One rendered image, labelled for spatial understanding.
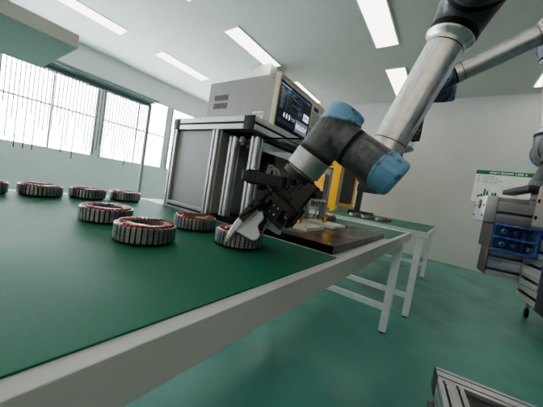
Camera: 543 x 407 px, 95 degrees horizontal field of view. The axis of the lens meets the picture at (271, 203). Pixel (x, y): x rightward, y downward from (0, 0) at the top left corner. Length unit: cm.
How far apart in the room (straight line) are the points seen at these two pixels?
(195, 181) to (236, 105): 36
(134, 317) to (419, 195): 605
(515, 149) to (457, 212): 142
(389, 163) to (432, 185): 572
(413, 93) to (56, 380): 66
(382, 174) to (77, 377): 45
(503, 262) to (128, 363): 111
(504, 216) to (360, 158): 76
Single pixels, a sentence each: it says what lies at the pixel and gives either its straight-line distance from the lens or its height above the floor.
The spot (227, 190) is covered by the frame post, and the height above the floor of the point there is 86.
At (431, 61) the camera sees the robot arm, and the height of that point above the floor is 120.
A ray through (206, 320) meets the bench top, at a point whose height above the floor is 74.
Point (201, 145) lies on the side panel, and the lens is 102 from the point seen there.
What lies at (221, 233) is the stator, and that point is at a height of 78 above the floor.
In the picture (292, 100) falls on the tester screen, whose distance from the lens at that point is 108.
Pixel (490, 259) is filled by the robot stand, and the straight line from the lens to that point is 116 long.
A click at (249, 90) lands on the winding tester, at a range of 110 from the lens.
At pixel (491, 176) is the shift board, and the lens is 623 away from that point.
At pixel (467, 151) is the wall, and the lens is 629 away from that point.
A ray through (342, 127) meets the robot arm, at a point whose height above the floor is 102.
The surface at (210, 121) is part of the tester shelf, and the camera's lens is 99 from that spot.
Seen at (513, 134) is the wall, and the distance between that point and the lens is 641.
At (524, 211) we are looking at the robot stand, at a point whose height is 95.
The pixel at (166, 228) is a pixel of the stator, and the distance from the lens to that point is 52.
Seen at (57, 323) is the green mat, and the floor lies 75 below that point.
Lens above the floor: 89
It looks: 3 degrees down
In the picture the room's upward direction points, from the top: 9 degrees clockwise
